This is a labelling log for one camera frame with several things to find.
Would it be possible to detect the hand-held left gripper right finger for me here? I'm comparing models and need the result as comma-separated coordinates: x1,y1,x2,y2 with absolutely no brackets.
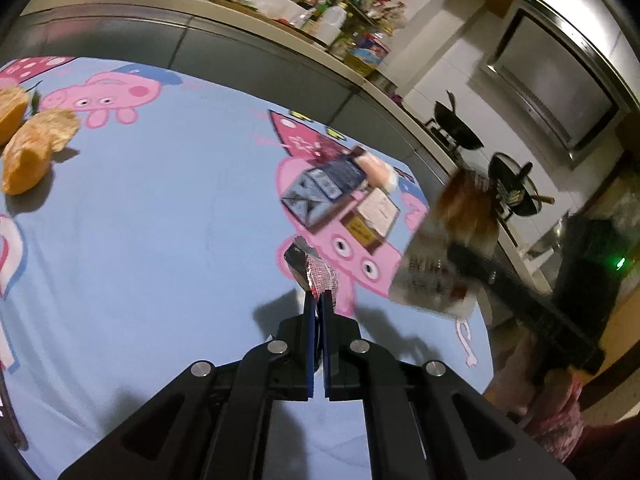
320,290,576,480

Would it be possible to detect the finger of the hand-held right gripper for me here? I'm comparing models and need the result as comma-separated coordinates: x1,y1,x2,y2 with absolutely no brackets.
446,240,561,328

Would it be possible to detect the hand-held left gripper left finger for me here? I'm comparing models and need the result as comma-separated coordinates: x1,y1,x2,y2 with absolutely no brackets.
57,290,321,480

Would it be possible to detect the white and orange snack packet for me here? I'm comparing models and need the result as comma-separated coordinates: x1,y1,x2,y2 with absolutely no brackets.
390,167,501,322

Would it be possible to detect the silver and red foil wrapper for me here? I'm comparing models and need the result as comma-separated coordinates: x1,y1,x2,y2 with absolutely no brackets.
284,235,342,300

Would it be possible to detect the person's right forearm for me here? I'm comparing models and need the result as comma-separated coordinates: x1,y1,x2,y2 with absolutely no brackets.
522,374,587,463

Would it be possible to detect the person's right hand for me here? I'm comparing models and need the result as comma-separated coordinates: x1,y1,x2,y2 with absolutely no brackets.
484,331,541,418

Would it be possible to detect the black wok with glass lid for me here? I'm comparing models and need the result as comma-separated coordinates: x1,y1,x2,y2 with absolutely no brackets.
487,152,556,219

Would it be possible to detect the yellow box with white label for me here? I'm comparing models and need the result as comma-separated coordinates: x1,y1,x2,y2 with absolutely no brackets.
344,187,402,256

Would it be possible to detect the flattened blue carton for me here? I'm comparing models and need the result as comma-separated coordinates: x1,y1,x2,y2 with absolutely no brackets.
281,157,368,233

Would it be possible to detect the gas stove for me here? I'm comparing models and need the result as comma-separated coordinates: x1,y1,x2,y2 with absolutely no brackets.
425,119,521,241

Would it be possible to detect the black frying pan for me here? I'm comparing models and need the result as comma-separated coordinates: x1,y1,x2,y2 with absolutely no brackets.
432,91,486,152

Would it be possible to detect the pink and white plastic cup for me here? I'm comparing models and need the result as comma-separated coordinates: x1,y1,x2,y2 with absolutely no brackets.
357,152,399,192

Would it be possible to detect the blue cartoon pig tablecloth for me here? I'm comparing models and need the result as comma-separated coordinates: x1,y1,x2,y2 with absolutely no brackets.
0,55,496,480

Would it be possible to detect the steel range hood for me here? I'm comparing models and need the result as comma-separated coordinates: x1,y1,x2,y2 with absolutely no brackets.
487,5,623,156

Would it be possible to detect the large cooking oil bottle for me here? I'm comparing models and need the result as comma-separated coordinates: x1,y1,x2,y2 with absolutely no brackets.
345,35,392,79

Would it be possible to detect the pile of food packets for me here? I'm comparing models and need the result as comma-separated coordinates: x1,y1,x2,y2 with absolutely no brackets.
347,0,408,32

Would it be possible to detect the white plastic jug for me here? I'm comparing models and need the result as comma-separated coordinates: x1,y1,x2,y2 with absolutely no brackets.
315,2,349,46

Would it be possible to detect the orange peel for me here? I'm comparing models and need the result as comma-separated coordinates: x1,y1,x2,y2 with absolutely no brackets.
2,109,82,196
0,85,42,147

